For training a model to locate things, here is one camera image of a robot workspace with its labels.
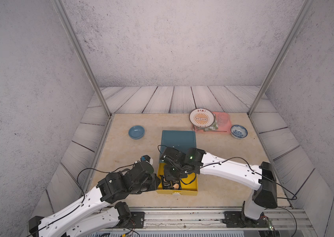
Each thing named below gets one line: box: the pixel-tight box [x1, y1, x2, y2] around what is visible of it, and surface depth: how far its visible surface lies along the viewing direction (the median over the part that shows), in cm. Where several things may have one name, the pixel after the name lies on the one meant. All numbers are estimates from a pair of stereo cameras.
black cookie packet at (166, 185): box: [161, 174, 175, 190], surface depth 70 cm
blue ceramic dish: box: [128, 125, 145, 140], surface depth 109 cm
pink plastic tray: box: [191, 111, 232, 133], surface depth 113 cm
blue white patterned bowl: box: [230, 124, 249, 140], surface depth 109 cm
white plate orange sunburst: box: [188, 107, 215, 128], surface depth 117 cm
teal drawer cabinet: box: [158, 130, 197, 164], surface depth 81 cm
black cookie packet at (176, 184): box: [172, 179, 182, 191], surface depth 70 cm
